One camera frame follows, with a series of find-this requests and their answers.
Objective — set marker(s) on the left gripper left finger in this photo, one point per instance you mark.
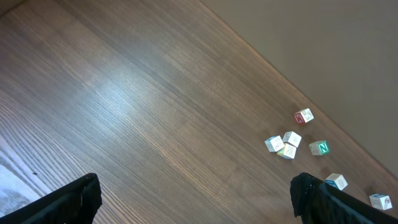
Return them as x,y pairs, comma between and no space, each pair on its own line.
75,203

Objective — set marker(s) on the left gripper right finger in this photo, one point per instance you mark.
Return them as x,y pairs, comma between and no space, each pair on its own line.
317,202

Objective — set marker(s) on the blue H block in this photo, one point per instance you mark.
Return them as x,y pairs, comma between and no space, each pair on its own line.
337,181

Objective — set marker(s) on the green N block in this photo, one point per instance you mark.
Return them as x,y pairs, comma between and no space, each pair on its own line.
319,148

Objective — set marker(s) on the wooden block beside left pair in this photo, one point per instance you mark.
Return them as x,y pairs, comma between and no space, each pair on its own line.
288,151

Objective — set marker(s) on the wooden picture block top right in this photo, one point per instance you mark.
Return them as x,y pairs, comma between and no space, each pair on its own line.
380,201

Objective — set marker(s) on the red-edged block left cluster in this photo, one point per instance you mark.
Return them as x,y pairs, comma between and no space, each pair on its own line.
292,138

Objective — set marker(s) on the plain wooden block far left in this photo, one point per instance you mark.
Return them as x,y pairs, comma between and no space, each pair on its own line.
274,143

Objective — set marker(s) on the red-sided block top left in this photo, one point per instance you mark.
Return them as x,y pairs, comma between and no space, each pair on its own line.
303,116

